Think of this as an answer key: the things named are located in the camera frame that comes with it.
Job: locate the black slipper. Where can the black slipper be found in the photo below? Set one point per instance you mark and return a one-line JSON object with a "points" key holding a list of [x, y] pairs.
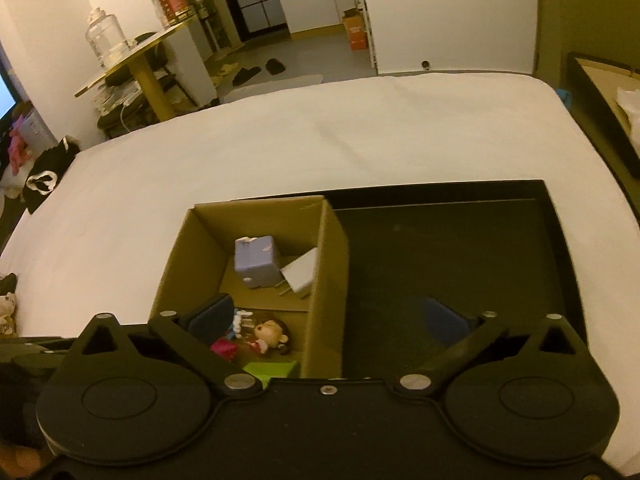
{"points": [[246, 76], [275, 65]]}

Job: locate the green block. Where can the green block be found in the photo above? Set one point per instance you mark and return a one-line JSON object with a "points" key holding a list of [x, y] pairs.
{"points": [[270, 369]]}

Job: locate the dark bedside table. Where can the dark bedside table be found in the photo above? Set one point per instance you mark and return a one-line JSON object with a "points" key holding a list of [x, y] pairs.
{"points": [[595, 105]]}

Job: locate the black glass door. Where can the black glass door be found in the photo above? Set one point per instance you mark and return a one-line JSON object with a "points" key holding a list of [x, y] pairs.
{"points": [[255, 0]]}

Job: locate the window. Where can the window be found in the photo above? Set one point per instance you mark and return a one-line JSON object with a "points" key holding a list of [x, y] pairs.
{"points": [[5, 95]]}

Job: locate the round gold table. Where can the round gold table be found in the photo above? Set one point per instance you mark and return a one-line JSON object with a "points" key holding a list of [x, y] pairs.
{"points": [[147, 85]]}

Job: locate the purple cube toy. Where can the purple cube toy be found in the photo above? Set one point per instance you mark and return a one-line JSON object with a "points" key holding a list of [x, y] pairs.
{"points": [[257, 262]]}

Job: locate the red round tin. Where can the red round tin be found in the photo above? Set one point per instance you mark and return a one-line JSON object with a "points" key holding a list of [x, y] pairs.
{"points": [[175, 7]]}

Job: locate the white charger plug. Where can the white charger plug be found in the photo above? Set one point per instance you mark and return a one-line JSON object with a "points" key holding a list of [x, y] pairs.
{"points": [[300, 272]]}

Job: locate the black bag with white print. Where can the black bag with white print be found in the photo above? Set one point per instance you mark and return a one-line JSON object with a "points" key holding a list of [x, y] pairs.
{"points": [[50, 170]]}

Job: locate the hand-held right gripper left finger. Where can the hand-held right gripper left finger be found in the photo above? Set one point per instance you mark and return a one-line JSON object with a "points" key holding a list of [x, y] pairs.
{"points": [[215, 317]]}

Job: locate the yellow slippers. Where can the yellow slippers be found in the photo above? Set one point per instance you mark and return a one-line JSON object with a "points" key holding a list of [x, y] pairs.
{"points": [[226, 69]]}

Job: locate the brown cardboard box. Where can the brown cardboard box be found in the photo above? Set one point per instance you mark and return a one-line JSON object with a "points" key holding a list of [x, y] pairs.
{"points": [[327, 270]]}

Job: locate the pink plush toy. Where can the pink plush toy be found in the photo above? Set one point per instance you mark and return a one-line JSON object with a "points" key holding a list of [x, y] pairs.
{"points": [[19, 145]]}

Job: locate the clear glass jar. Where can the clear glass jar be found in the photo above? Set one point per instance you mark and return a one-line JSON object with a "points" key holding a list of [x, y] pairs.
{"points": [[107, 37]]}

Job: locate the white bin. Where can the white bin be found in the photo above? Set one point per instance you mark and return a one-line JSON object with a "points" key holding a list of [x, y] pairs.
{"points": [[40, 130]]}

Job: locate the small blue object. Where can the small blue object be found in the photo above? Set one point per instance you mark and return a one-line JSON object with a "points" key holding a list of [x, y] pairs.
{"points": [[563, 98]]}

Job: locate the orange cardboard box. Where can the orange cardboard box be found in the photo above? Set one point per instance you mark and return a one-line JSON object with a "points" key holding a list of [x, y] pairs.
{"points": [[355, 32]]}

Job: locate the blue and white small toy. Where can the blue and white small toy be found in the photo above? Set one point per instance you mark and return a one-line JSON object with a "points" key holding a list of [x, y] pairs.
{"points": [[239, 325]]}

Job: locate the doll figure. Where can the doll figure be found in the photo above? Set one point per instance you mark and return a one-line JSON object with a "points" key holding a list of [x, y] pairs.
{"points": [[267, 332]]}

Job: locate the cluttered chair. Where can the cluttered chair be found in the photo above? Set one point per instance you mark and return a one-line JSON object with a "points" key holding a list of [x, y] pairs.
{"points": [[125, 105]]}

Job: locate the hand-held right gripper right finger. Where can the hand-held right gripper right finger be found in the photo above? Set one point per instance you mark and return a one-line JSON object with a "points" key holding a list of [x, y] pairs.
{"points": [[445, 322]]}

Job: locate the black tray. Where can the black tray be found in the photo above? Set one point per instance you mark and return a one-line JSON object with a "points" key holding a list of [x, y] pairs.
{"points": [[440, 250]]}

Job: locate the black and white cloth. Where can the black and white cloth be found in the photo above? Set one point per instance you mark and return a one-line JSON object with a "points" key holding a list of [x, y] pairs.
{"points": [[7, 305]]}

